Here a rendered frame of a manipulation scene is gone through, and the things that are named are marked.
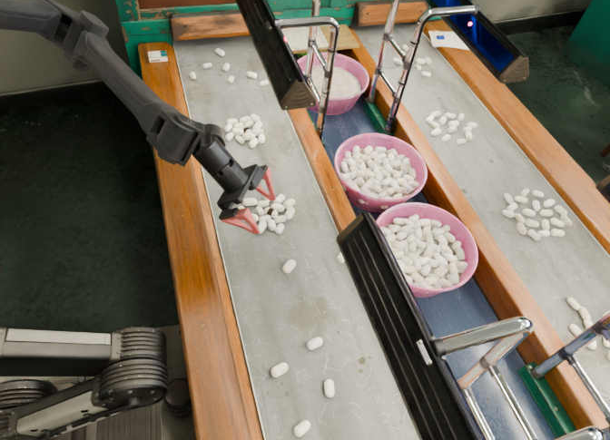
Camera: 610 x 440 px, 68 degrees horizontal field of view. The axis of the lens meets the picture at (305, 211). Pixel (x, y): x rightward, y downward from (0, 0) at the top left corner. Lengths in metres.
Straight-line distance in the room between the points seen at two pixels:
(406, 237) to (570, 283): 0.42
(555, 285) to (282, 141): 0.83
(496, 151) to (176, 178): 0.97
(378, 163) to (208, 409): 0.82
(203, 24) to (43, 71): 1.23
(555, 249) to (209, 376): 0.93
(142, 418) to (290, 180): 0.70
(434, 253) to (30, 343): 0.90
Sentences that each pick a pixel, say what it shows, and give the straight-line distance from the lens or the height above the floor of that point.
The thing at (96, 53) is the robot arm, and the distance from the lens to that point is 1.08.
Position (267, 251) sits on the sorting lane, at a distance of 1.12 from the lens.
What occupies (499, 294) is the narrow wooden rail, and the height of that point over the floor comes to 0.73.
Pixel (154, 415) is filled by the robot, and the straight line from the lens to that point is 1.26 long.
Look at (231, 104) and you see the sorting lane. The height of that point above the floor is 0.74.
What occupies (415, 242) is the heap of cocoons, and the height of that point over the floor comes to 0.74.
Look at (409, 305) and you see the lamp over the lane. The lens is 0.66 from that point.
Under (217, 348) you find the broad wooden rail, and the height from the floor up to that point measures 0.76.
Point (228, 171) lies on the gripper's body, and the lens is 0.89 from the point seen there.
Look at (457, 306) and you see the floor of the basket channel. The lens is 1.23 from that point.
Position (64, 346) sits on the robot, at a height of 0.84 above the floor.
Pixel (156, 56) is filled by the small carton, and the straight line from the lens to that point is 1.66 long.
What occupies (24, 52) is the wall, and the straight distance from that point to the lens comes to 2.69.
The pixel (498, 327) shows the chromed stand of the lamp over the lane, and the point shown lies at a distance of 0.69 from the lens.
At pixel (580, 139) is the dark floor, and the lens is 3.18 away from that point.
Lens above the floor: 1.67
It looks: 51 degrees down
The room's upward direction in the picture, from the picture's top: 8 degrees clockwise
